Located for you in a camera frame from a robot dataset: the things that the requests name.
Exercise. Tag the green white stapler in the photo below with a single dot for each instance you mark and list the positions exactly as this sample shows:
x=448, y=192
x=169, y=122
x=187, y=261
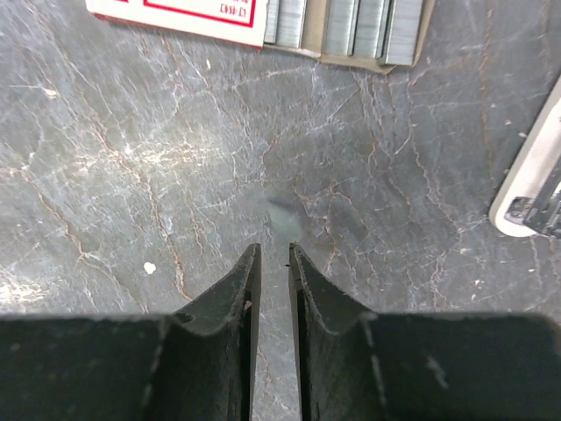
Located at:
x=528, y=201

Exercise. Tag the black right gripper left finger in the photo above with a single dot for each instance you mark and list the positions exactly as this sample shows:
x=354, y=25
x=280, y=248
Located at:
x=197, y=363

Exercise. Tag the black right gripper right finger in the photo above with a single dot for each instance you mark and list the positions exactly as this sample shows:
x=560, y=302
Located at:
x=354, y=363

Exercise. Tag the silver staple strip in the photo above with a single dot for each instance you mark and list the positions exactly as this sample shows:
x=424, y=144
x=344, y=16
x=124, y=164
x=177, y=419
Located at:
x=283, y=220

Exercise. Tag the red white staple box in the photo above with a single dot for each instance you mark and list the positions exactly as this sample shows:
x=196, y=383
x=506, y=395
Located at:
x=372, y=35

